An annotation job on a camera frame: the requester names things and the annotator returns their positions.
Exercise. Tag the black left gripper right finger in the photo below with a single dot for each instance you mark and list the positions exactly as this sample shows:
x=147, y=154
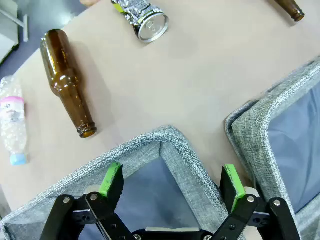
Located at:
x=235, y=190

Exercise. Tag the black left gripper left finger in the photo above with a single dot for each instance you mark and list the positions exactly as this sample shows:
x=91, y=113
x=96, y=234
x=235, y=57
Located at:
x=110, y=190

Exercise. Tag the grey fabric basket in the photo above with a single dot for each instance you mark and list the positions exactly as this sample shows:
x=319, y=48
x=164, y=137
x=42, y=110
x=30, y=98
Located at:
x=160, y=180
x=280, y=140

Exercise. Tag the crushed silver aluminium can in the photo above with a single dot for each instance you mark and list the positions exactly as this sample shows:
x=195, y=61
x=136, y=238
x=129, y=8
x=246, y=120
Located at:
x=145, y=17

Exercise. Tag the person's hand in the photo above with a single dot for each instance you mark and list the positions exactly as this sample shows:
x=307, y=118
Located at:
x=88, y=2

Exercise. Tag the brown glass beer bottle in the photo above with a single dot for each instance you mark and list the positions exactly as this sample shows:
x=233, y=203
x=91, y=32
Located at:
x=65, y=80
x=291, y=7

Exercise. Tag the crushed clear plastic bottle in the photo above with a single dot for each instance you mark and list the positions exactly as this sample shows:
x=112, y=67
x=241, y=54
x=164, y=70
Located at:
x=13, y=120

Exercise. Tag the white metal shelf frame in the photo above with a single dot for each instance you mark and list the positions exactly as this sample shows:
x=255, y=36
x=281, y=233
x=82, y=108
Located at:
x=12, y=22

